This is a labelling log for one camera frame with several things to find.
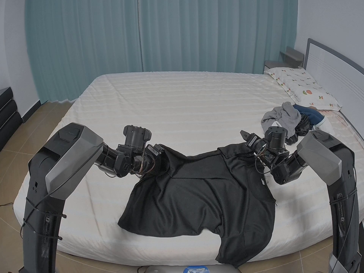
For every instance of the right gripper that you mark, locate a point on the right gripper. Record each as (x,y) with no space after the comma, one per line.
(257,144)

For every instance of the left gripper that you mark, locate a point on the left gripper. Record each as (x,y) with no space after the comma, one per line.
(155,156)

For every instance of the black T-shirt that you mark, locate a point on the black T-shirt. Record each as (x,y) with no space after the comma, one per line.
(199,203)

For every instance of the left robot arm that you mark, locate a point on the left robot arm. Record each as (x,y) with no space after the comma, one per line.
(71,152)

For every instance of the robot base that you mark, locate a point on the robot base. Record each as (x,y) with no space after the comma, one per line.
(196,270)

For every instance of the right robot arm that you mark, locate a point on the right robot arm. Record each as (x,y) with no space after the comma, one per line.
(318,152)

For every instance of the pile of clothes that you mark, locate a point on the pile of clothes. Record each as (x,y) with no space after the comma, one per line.
(287,118)

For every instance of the bed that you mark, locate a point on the bed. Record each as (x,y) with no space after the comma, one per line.
(170,109)

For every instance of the white printed pillow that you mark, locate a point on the white printed pillow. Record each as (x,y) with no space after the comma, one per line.
(307,88)

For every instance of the grey bedside table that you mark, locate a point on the grey bedside table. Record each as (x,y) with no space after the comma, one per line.
(290,57)

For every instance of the blue-green curtain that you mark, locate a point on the blue-green curtain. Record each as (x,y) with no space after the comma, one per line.
(85,38)
(213,24)

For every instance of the black chest of drawers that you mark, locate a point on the black chest of drawers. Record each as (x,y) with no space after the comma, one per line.
(8,115)

